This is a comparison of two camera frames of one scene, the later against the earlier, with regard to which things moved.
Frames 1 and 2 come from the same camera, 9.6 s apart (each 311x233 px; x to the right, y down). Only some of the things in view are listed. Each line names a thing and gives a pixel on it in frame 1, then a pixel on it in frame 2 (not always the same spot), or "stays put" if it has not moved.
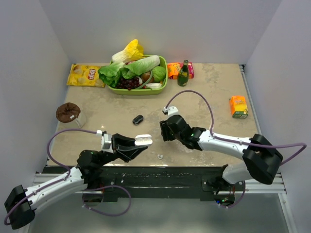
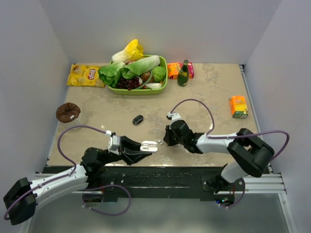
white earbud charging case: [145, 140] → [148, 146]
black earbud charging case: [137, 119] stays put
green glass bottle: [183, 75] stays put
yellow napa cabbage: [133, 51] stays put
